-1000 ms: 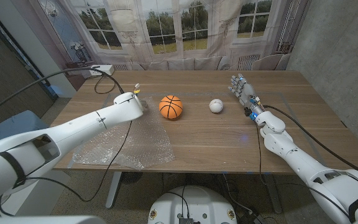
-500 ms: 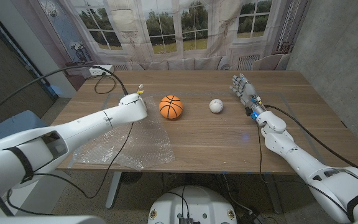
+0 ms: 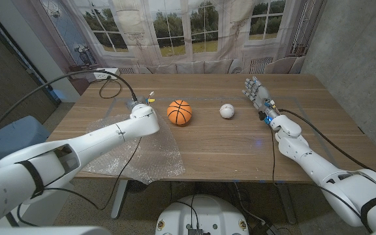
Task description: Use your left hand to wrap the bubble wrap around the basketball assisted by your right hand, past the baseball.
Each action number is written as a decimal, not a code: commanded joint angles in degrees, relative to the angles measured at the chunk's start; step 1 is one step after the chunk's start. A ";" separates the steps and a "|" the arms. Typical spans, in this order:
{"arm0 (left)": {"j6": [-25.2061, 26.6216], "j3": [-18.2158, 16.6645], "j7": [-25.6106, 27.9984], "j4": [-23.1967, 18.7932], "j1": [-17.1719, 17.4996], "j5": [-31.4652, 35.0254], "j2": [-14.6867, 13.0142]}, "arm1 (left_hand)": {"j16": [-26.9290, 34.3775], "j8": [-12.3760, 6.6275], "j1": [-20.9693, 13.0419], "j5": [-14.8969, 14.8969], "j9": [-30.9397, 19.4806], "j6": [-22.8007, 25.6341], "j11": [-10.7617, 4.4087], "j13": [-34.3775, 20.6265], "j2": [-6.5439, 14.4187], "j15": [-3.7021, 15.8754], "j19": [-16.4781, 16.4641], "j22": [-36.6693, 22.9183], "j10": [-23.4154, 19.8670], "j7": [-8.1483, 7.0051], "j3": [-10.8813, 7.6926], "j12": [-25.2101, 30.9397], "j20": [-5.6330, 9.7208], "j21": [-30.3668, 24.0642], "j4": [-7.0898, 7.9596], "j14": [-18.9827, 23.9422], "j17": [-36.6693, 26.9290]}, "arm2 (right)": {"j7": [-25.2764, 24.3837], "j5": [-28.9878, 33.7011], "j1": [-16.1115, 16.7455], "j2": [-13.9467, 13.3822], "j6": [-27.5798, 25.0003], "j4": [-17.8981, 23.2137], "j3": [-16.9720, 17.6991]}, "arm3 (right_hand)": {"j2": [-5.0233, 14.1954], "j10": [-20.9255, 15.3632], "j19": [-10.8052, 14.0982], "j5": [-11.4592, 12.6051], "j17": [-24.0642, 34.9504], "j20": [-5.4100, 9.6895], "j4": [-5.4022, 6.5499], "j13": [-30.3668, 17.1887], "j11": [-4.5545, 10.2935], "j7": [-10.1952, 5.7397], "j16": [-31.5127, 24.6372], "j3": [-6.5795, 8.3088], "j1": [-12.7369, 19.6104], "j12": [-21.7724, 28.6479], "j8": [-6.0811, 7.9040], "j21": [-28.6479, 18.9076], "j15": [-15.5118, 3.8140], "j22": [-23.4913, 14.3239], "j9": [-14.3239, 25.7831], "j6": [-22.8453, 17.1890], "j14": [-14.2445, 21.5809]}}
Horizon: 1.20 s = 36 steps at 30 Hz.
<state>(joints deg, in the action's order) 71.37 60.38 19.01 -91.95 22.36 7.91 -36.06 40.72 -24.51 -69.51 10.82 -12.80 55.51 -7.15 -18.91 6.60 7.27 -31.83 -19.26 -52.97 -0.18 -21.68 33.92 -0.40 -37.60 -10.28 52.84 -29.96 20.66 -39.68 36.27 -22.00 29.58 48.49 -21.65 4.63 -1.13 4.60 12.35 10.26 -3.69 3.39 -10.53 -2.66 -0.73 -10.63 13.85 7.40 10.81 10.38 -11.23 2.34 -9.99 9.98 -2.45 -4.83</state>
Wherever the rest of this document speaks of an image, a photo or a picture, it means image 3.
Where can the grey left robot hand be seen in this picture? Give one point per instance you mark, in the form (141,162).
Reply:
(133,104)

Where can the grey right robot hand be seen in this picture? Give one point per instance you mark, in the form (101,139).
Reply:
(261,96)

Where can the small orange basketball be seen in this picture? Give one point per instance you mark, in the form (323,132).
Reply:
(179,112)

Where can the clear bubble wrap sheet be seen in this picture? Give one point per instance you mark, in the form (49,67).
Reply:
(158,153)

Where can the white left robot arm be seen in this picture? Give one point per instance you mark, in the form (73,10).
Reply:
(77,150)

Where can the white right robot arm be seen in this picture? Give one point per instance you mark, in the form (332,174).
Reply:
(322,166)

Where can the white baseball red stitching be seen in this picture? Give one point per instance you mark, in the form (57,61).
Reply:
(227,111)

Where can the white power strip box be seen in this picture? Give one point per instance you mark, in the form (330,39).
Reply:
(100,75)

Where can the black round fan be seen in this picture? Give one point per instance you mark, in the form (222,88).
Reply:
(138,186)

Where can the printed window scene backdrop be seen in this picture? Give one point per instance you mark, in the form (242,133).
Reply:
(207,32)

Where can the white table leg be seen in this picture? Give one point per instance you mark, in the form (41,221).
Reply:
(119,199)

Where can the grey table leg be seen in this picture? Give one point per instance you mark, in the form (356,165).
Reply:
(287,205)

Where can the blue upholstered chair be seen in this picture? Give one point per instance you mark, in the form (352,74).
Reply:
(15,137)

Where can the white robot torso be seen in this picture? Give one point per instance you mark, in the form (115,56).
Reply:
(204,212)

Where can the black power adapter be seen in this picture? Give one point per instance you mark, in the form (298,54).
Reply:
(266,229)

